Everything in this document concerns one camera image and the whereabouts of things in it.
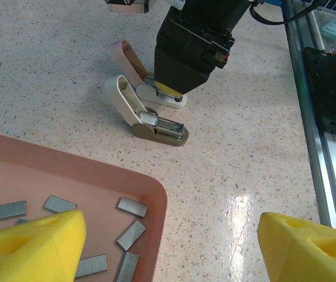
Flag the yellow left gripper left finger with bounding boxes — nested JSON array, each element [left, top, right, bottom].
[[0, 209, 87, 282]]

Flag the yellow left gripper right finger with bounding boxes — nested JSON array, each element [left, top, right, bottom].
[[257, 211, 336, 282]]

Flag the pink and white stapler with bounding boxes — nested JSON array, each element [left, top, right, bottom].
[[110, 39, 188, 109]]

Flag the brown and white stapler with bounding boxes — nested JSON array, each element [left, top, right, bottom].
[[104, 75, 190, 147]]

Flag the pink plastic tray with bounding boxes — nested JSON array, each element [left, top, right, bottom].
[[0, 132, 169, 282]]

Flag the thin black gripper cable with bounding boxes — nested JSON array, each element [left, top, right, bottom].
[[248, 0, 321, 26]]

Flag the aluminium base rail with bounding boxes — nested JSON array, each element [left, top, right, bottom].
[[284, 0, 336, 231]]

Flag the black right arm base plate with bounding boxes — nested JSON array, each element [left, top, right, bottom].
[[302, 45, 336, 145]]

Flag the grey slotted cable duct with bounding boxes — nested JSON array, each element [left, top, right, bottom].
[[311, 0, 336, 18]]

